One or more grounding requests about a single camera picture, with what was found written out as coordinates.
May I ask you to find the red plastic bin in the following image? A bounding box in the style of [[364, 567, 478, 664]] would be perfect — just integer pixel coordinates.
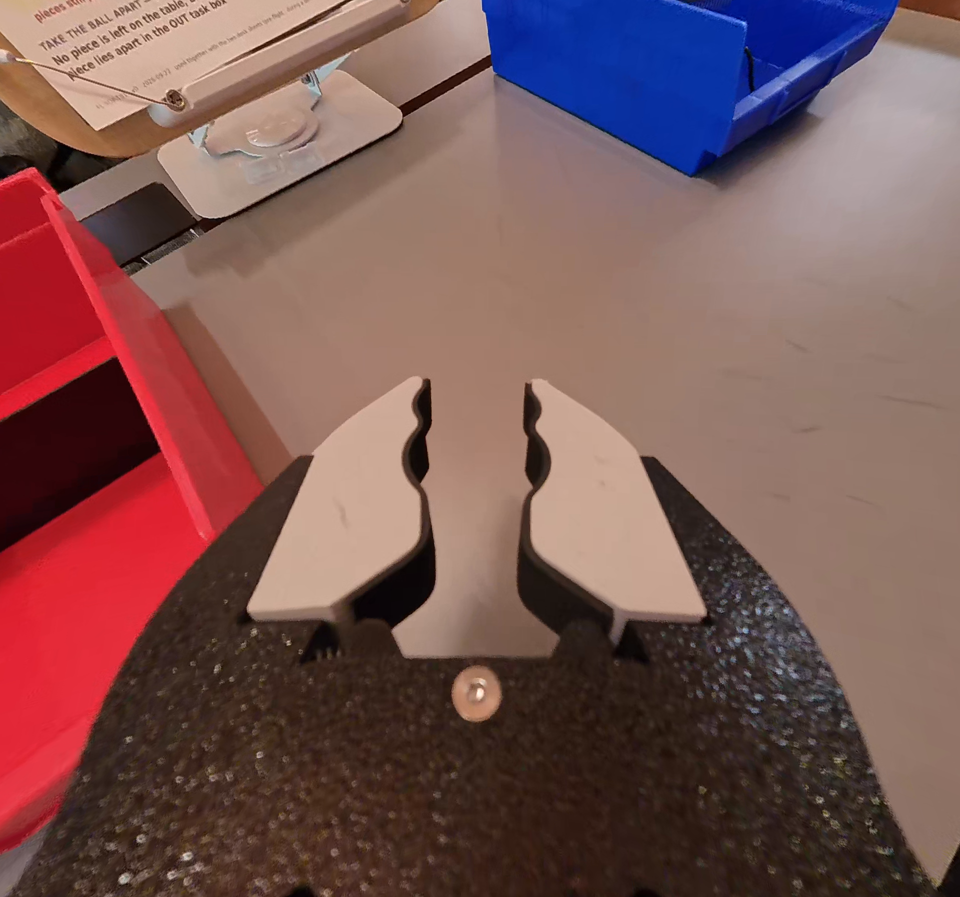
[[0, 168, 294, 846]]

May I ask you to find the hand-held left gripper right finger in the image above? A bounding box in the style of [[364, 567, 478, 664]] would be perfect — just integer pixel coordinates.
[[517, 378, 709, 647]]

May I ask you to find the instruction sheet on stand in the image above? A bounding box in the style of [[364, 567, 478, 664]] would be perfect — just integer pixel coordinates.
[[0, 0, 451, 159]]

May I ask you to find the blue plastic bin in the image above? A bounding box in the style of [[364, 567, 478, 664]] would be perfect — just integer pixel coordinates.
[[472, 0, 927, 178]]

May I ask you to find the printed instruction sheet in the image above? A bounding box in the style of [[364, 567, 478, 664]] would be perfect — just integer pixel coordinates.
[[0, 0, 435, 132]]

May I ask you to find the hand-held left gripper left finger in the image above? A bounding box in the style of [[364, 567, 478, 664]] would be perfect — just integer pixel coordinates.
[[246, 376, 438, 627]]

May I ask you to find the dark flat object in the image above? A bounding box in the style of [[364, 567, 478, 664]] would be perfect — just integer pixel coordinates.
[[82, 183, 202, 268]]

